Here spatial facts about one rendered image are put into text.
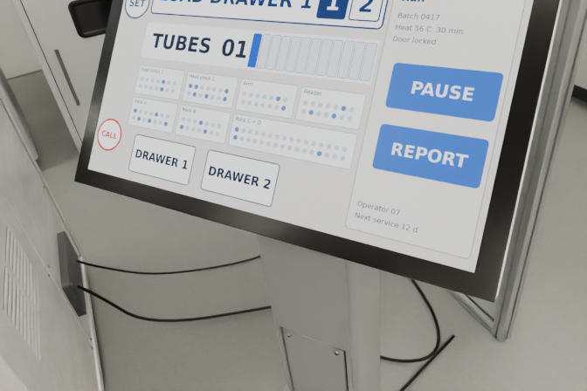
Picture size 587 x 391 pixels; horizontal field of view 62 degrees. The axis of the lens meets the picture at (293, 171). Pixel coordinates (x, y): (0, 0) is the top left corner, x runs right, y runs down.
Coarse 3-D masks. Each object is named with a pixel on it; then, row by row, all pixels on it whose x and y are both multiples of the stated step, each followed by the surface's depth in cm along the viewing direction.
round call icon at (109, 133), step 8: (104, 120) 62; (112, 120) 61; (120, 120) 61; (104, 128) 62; (112, 128) 61; (120, 128) 61; (96, 136) 62; (104, 136) 62; (112, 136) 61; (120, 136) 61; (96, 144) 62; (104, 144) 62; (112, 144) 61; (120, 144) 61; (112, 152) 61
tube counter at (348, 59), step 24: (240, 48) 54; (264, 48) 53; (288, 48) 52; (312, 48) 51; (336, 48) 49; (360, 48) 48; (288, 72) 52; (312, 72) 50; (336, 72) 49; (360, 72) 48
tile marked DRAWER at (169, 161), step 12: (144, 144) 59; (156, 144) 58; (168, 144) 57; (180, 144) 57; (132, 156) 60; (144, 156) 59; (156, 156) 58; (168, 156) 57; (180, 156) 57; (192, 156) 56; (132, 168) 59; (144, 168) 59; (156, 168) 58; (168, 168) 57; (180, 168) 56; (168, 180) 57; (180, 180) 56
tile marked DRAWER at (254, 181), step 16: (208, 160) 55; (224, 160) 54; (240, 160) 53; (256, 160) 52; (208, 176) 55; (224, 176) 54; (240, 176) 53; (256, 176) 52; (272, 176) 51; (224, 192) 54; (240, 192) 53; (256, 192) 52; (272, 192) 51
